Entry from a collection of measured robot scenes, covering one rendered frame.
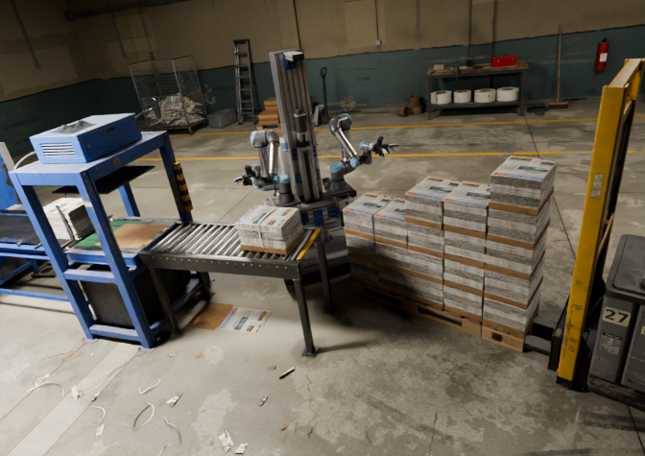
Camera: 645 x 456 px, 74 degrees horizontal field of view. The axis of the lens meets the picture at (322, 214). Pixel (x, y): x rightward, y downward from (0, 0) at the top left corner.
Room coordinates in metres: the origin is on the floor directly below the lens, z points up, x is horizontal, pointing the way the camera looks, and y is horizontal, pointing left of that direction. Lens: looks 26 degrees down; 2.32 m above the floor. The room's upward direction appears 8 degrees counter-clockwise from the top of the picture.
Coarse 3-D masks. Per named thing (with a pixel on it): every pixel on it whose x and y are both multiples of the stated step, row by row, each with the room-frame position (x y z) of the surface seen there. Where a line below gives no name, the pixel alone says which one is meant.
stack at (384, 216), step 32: (352, 224) 3.07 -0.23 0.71; (384, 224) 2.88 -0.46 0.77; (416, 224) 2.71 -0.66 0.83; (384, 256) 2.89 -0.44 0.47; (416, 256) 2.69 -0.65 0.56; (480, 256) 2.38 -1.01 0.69; (352, 288) 3.13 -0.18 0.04; (416, 288) 2.70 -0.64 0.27; (448, 288) 2.53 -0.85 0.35; (480, 288) 2.37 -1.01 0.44
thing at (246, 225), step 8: (256, 208) 2.91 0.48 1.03; (264, 208) 2.90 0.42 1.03; (248, 216) 2.80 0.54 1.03; (256, 216) 2.78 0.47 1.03; (240, 224) 2.71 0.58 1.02; (248, 224) 2.68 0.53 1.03; (240, 232) 2.73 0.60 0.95; (248, 232) 2.70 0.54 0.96; (248, 240) 2.70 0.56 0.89; (256, 240) 2.67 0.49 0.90
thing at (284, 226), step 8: (280, 208) 2.86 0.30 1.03; (288, 208) 2.84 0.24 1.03; (296, 208) 2.82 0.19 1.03; (272, 216) 2.75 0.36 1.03; (280, 216) 2.73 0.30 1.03; (288, 216) 2.71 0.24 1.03; (296, 216) 2.77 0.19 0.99; (264, 224) 2.64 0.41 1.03; (272, 224) 2.63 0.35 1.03; (280, 224) 2.61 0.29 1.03; (288, 224) 2.66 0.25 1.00; (296, 224) 2.74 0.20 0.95; (264, 232) 2.63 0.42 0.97; (272, 232) 2.60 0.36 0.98; (280, 232) 2.57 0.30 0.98; (288, 232) 2.63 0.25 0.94; (296, 232) 2.72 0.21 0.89; (272, 240) 2.61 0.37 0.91; (280, 240) 2.58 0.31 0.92; (288, 240) 2.61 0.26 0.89; (280, 248) 2.59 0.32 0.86
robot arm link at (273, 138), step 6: (270, 132) 3.47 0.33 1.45; (270, 138) 3.44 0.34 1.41; (276, 138) 3.44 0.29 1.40; (270, 144) 3.42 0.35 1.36; (276, 144) 3.41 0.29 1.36; (270, 150) 3.39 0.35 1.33; (276, 150) 3.39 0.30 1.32; (270, 156) 3.35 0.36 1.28; (276, 156) 3.35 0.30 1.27; (270, 162) 3.31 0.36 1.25; (276, 162) 3.32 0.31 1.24; (270, 168) 3.28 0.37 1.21; (276, 168) 3.29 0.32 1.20; (270, 174) 3.24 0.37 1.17; (276, 174) 3.26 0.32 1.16; (270, 180) 3.21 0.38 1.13; (276, 180) 3.19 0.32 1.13
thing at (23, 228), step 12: (0, 216) 4.15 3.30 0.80; (12, 216) 4.10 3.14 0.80; (24, 216) 4.05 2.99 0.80; (0, 228) 3.81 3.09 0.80; (12, 228) 3.76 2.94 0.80; (24, 228) 3.72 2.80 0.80; (36, 240) 3.42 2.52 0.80; (60, 240) 3.35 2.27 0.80; (0, 252) 3.47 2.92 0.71; (12, 252) 3.43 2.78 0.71; (24, 252) 3.39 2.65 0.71; (36, 252) 3.33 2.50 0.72
